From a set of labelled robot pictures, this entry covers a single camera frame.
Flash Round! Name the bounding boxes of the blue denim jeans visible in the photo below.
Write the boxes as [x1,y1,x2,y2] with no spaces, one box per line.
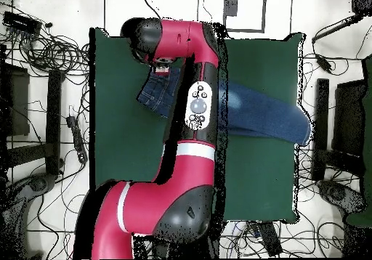
[136,66,313,147]

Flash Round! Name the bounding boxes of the grey floor socket plate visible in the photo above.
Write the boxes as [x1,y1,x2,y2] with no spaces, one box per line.
[224,0,239,17]

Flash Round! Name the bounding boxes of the black power strip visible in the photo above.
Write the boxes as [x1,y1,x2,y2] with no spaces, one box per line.
[255,221,283,257]
[65,115,89,164]

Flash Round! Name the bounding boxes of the grey tape square outline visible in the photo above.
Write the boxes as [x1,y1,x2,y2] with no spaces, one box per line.
[222,0,267,33]

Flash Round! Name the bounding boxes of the dark green table cloth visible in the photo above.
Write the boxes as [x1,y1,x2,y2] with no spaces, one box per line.
[88,27,306,227]

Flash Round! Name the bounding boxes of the black hub box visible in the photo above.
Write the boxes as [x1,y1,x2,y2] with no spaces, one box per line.
[1,10,44,36]

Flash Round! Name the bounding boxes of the black power adapter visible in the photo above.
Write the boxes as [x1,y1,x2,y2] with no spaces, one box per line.
[315,53,333,73]

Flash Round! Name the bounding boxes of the grey stand leg round foot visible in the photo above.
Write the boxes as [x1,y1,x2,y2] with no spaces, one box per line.
[317,179,368,217]
[2,172,57,258]

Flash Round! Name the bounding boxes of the long black floor cable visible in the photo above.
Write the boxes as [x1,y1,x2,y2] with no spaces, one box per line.
[142,0,162,20]

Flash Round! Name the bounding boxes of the coiled black cable bundle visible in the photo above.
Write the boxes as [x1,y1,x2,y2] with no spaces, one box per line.
[17,33,91,78]

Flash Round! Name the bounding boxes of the thick black cable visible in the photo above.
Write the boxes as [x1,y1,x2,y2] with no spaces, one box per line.
[311,14,364,44]

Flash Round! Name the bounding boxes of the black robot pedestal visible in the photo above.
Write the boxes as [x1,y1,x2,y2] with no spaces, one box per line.
[136,233,222,259]

